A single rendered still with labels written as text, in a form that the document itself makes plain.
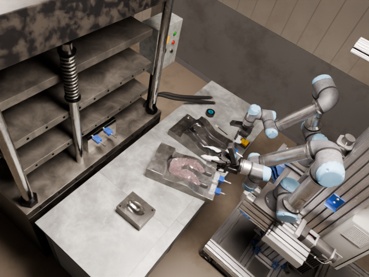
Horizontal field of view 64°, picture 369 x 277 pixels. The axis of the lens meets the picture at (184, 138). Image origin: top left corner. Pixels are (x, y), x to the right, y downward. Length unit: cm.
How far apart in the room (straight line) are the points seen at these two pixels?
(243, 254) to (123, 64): 181
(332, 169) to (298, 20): 225
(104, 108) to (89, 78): 27
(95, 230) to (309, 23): 275
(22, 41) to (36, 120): 62
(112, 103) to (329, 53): 225
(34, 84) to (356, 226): 190
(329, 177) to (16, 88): 151
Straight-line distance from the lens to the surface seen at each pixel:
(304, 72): 357
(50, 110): 185
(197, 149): 226
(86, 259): 189
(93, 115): 214
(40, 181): 216
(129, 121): 245
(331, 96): 192
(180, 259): 277
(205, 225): 294
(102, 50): 185
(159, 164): 206
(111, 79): 203
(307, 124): 225
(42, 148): 199
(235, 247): 271
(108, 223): 195
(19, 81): 166
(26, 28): 128
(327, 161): 146
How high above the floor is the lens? 259
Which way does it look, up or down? 49 degrees down
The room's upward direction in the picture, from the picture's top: 17 degrees clockwise
